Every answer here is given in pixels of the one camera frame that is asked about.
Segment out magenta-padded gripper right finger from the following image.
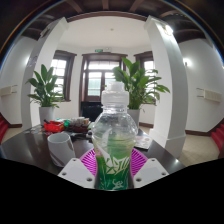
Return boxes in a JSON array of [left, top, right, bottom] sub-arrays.
[[128, 148, 170, 190]]

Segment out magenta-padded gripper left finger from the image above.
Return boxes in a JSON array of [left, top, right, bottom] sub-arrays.
[[57, 147, 100, 190]]

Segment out clear green-label drink bottle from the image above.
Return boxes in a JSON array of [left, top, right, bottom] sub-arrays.
[[91, 81, 139, 192]]

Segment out white mug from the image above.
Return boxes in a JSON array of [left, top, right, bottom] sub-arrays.
[[46, 132, 77, 168]]

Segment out printed paper leaflet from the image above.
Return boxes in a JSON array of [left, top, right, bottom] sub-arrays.
[[134, 133, 154, 150]]

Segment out black flat case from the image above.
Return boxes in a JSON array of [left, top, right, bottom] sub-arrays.
[[69, 132, 93, 140]]

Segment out tea tray with cups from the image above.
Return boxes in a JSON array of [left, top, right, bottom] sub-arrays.
[[68, 116, 92, 134]]

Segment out black chair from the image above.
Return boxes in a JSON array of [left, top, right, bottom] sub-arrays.
[[79, 101, 104, 123]]

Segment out red carpeted stairs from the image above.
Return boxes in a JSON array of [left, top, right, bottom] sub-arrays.
[[0, 114, 10, 143], [210, 121, 224, 152]]

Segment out small plant in white pot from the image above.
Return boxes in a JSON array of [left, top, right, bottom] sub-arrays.
[[25, 63, 66, 126]]

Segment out large plant in white pot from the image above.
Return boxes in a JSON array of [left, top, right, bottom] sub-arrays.
[[112, 57, 171, 129]]

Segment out dark wood double door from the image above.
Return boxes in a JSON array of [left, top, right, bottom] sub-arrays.
[[79, 52, 129, 104]]

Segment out dark wood framed window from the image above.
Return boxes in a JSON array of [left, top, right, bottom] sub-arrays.
[[49, 49, 78, 102], [133, 50, 155, 84]]

